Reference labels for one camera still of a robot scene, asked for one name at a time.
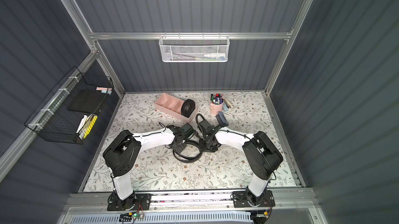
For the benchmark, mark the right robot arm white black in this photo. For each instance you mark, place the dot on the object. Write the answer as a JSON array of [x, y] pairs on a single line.
[[261, 154]]

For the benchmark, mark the pink compartment storage box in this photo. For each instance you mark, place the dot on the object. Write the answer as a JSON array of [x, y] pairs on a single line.
[[171, 106]]

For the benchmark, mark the yellow marker in basket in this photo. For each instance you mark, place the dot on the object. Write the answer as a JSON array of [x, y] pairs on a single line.
[[87, 126]]

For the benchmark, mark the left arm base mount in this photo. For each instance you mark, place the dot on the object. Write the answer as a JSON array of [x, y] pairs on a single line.
[[135, 202]]

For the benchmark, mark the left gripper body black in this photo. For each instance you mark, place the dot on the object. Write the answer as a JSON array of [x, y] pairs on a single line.
[[180, 144]]

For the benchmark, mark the long black belt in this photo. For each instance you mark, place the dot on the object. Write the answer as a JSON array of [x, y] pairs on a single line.
[[188, 108]]

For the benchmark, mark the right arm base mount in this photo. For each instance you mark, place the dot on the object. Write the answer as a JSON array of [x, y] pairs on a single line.
[[242, 199]]

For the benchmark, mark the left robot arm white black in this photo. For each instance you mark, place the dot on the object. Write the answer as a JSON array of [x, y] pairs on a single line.
[[120, 156]]

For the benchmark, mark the grey blue stapler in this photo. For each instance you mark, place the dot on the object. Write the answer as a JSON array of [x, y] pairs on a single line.
[[221, 119]]

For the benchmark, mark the black wire wall basket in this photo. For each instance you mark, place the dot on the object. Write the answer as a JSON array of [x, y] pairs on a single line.
[[61, 118]]

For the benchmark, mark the white perforated front panel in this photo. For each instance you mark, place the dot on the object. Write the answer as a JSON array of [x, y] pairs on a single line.
[[221, 217]]

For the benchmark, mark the pink pen cup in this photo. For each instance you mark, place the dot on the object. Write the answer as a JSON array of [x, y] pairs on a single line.
[[216, 103]]

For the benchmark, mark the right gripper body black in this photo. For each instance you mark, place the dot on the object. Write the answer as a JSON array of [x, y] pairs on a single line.
[[207, 143]]

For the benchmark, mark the black belt with end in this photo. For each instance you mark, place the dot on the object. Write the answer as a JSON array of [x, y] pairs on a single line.
[[190, 155]]

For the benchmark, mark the white wire mesh basket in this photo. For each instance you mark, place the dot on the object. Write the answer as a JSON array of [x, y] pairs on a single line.
[[194, 49]]

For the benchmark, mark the aluminium front rail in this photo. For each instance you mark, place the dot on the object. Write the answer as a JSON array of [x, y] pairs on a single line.
[[195, 200]]

